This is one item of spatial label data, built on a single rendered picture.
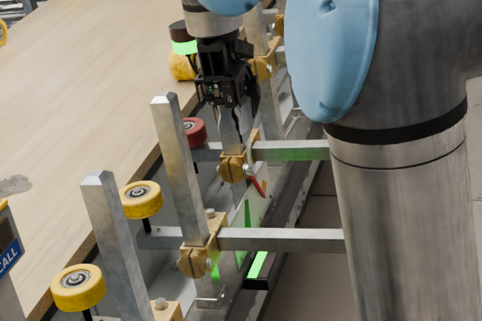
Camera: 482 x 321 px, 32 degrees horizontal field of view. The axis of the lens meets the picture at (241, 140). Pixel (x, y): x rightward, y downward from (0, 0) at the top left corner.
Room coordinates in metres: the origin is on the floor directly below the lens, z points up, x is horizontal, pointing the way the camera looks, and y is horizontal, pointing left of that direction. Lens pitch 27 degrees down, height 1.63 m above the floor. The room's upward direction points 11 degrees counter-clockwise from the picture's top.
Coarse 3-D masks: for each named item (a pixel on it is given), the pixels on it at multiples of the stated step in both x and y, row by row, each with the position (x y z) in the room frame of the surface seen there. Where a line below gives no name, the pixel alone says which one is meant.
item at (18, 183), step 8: (16, 176) 1.46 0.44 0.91; (24, 176) 1.47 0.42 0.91; (0, 184) 1.44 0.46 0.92; (8, 184) 1.44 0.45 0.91; (16, 184) 1.43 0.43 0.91; (24, 184) 1.43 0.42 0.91; (32, 184) 1.44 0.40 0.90; (0, 192) 1.42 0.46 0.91; (8, 192) 1.42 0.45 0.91; (16, 192) 1.42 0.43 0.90
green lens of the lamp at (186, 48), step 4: (172, 44) 1.48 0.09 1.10; (176, 44) 1.47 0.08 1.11; (180, 44) 1.46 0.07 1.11; (184, 44) 1.46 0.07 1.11; (188, 44) 1.46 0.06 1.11; (192, 44) 1.46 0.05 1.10; (176, 48) 1.47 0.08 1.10; (180, 48) 1.47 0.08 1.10; (184, 48) 1.46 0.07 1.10; (188, 48) 1.46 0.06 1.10; (192, 48) 1.46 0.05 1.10; (196, 48) 1.46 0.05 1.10; (176, 52) 1.47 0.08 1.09; (180, 52) 1.47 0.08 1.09; (184, 52) 1.46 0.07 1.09; (188, 52) 1.46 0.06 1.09; (192, 52) 1.46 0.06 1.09
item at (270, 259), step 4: (268, 252) 1.35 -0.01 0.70; (272, 252) 1.35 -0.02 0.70; (276, 252) 1.35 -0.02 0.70; (268, 256) 1.34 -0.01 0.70; (272, 256) 1.34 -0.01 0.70; (268, 260) 1.33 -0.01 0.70; (272, 260) 1.33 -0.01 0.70; (264, 264) 1.32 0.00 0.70; (268, 264) 1.31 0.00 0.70; (272, 264) 1.31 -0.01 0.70; (264, 268) 1.31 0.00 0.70; (268, 268) 1.30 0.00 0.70; (260, 272) 1.29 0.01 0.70; (264, 272) 1.29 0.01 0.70; (268, 272) 1.29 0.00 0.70; (260, 276) 1.28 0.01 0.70; (264, 276) 1.28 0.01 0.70
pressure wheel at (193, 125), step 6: (186, 120) 1.58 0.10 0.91; (192, 120) 1.57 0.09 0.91; (198, 120) 1.56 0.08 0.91; (186, 126) 1.55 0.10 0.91; (192, 126) 1.55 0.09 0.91; (198, 126) 1.54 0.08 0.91; (204, 126) 1.55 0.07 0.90; (186, 132) 1.52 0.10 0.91; (192, 132) 1.52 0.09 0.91; (198, 132) 1.52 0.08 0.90; (204, 132) 1.54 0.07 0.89; (192, 138) 1.51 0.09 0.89; (198, 138) 1.52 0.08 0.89; (204, 138) 1.53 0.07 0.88; (192, 144) 1.51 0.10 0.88; (198, 144) 1.52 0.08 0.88
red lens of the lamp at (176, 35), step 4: (172, 32) 1.47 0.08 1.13; (176, 32) 1.47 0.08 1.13; (180, 32) 1.46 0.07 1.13; (184, 32) 1.46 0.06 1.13; (172, 36) 1.48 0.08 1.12; (176, 36) 1.47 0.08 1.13; (180, 36) 1.46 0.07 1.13; (184, 36) 1.46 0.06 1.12; (188, 36) 1.46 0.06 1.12; (192, 36) 1.46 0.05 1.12; (172, 40) 1.48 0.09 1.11; (176, 40) 1.47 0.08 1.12; (180, 40) 1.46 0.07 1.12; (184, 40) 1.46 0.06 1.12; (188, 40) 1.46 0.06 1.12
